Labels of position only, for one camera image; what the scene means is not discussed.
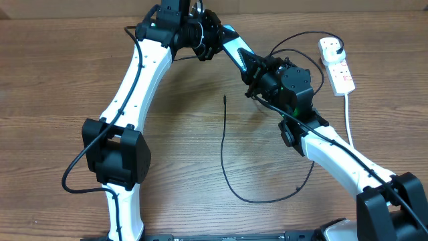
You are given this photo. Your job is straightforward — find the Samsung Galaxy smartphone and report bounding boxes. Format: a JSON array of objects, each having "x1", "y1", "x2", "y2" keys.
[{"x1": 223, "y1": 36, "x2": 253, "y2": 70}]

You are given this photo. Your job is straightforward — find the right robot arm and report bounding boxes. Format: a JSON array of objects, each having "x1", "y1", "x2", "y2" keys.
[{"x1": 237, "y1": 48, "x2": 427, "y2": 240}]

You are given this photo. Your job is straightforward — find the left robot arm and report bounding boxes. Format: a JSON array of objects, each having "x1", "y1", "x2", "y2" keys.
[{"x1": 79, "y1": 1, "x2": 249, "y2": 240}]

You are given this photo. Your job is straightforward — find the white charger plug adapter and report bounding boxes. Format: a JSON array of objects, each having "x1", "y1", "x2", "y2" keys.
[{"x1": 321, "y1": 47, "x2": 346, "y2": 66}]

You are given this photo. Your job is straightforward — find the white power strip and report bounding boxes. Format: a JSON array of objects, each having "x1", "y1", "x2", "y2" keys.
[{"x1": 317, "y1": 37, "x2": 356, "y2": 98}]

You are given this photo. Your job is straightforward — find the black charging cable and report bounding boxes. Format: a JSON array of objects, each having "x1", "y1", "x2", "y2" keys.
[{"x1": 219, "y1": 31, "x2": 345, "y2": 204}]

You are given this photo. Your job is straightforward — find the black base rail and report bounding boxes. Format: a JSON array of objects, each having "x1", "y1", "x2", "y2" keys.
[{"x1": 140, "y1": 230, "x2": 326, "y2": 241}]

